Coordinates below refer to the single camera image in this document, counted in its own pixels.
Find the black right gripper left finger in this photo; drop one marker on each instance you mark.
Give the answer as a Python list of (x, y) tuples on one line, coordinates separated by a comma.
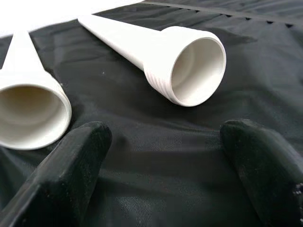
[(59, 182)]

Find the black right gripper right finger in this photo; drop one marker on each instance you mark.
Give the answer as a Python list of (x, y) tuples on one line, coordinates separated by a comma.
[(267, 175)]

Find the black cloth table cover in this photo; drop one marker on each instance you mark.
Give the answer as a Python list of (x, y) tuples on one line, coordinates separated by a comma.
[(154, 142)]

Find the white tapered plastic table leg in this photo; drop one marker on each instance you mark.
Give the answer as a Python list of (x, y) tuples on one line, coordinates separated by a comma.
[(132, 45), (21, 59)]

